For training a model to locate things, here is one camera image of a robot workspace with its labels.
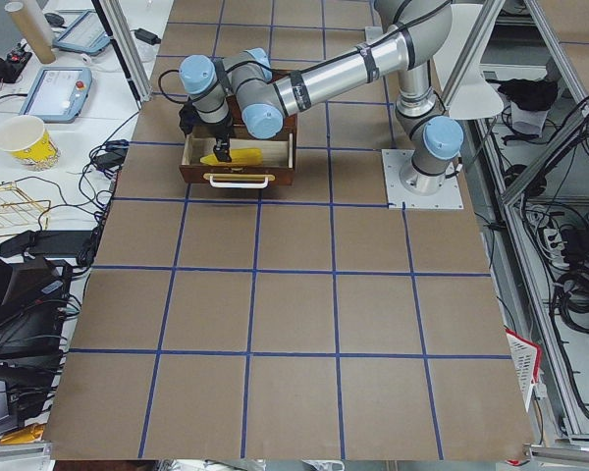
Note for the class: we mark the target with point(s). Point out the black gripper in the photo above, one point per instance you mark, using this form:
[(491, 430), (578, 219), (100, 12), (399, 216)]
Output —
[(220, 133)]

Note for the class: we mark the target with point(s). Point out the yellow corn cob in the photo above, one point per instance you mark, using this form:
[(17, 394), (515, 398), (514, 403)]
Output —
[(242, 157)]

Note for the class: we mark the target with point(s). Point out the light wood drawer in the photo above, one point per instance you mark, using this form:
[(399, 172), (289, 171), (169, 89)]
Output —
[(277, 168)]

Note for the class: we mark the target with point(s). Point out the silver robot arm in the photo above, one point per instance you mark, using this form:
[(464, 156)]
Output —
[(414, 32)]

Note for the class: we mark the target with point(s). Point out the black power adapter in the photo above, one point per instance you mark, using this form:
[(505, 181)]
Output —
[(147, 36)]

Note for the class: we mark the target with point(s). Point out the lower teach pendant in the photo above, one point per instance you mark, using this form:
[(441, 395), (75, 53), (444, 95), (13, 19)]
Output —
[(57, 94)]

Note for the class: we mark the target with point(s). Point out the teach pendant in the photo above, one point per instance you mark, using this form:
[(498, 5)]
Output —
[(57, 94), (85, 34)]

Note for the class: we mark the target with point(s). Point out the upper teach pendant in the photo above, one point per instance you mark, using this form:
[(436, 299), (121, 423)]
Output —
[(85, 34)]

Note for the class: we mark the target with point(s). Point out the popcorn paper bucket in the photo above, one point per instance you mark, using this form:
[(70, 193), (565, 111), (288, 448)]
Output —
[(27, 139)]

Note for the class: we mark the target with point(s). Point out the cardboard tube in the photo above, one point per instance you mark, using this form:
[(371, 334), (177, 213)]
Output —
[(29, 19)]

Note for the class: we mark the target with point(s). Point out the red white basket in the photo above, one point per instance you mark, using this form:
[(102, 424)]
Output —
[(526, 356)]

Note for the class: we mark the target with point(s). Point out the aluminium frame post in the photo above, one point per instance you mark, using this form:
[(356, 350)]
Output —
[(115, 24)]

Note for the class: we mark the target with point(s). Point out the gold wire rack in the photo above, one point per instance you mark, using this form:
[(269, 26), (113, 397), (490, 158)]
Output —
[(20, 212)]

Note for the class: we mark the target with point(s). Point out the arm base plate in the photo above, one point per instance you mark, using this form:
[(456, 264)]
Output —
[(407, 189)]

